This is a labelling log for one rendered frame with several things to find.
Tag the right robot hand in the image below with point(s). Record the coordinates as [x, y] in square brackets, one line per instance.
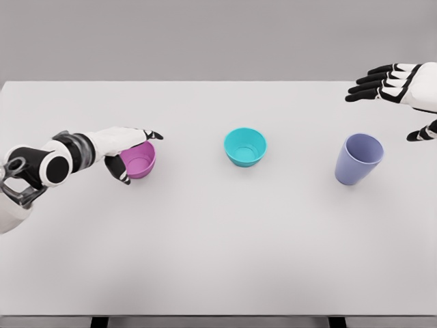
[418, 85]

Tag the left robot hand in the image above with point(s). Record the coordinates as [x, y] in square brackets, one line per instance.
[117, 138]

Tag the pink bowl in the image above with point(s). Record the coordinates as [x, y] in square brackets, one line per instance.
[140, 162]

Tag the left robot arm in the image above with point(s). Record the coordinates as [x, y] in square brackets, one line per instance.
[51, 164]

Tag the lavender cup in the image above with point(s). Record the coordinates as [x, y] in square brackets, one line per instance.
[356, 159]

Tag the teal bowl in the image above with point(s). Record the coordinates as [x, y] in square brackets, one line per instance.
[245, 147]

